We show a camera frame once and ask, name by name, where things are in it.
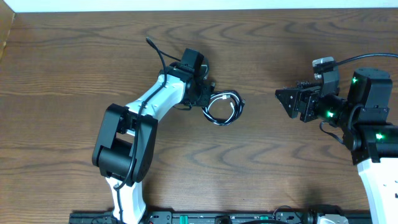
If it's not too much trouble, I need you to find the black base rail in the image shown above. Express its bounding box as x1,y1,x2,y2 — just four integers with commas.
68,208,373,224

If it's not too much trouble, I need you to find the white USB cable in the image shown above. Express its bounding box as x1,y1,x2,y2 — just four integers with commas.
206,94,241,123

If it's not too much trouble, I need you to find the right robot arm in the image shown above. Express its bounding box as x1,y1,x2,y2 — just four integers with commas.
275,68,397,223

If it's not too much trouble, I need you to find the black USB cable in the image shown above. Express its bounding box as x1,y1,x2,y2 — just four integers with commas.
201,81,246,126

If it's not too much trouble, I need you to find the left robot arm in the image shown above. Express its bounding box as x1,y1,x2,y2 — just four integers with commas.
91,49,214,223

